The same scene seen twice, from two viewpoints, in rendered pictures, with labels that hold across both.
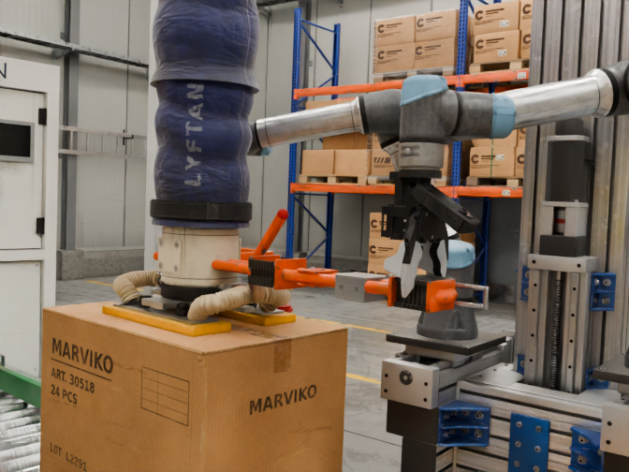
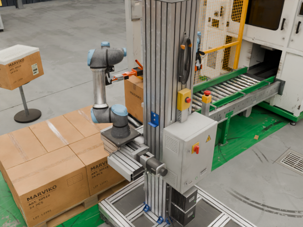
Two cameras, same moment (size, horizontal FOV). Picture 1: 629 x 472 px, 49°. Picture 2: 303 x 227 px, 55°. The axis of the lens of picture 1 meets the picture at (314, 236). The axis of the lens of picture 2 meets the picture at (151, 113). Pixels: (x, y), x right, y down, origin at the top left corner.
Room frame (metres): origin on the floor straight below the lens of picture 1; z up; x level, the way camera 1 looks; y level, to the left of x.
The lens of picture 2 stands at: (1.96, -2.51, 2.32)
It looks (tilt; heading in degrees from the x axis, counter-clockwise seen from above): 31 degrees down; 100
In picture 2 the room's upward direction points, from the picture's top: straight up
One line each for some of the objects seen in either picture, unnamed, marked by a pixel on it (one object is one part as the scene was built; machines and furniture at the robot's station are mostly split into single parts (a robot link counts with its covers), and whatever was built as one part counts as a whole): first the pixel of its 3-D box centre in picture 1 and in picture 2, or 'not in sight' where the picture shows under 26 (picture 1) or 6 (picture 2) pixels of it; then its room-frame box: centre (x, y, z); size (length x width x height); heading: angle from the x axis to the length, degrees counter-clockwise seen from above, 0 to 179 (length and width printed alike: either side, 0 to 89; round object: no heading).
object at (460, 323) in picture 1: (447, 314); not in sight; (1.72, -0.34, 1.09); 0.15 x 0.15 x 0.10
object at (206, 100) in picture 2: not in sight; (202, 136); (2.08, 0.09, 0.50); 0.07 x 0.07 x 1.00; 48
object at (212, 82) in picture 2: not in sight; (209, 81); (2.15, 1.31, 0.60); 1.60 x 0.10 x 0.09; 48
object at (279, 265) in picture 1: (277, 272); (137, 71); (1.39, 0.07, 1.21); 0.10 x 0.08 x 0.06; 137
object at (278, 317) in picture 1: (230, 303); not in sight; (1.63, 0.19, 1.11); 0.34 x 0.10 x 0.05; 47
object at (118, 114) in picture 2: not in sight; (118, 114); (1.41, -0.73, 1.20); 0.13 x 0.12 x 0.14; 12
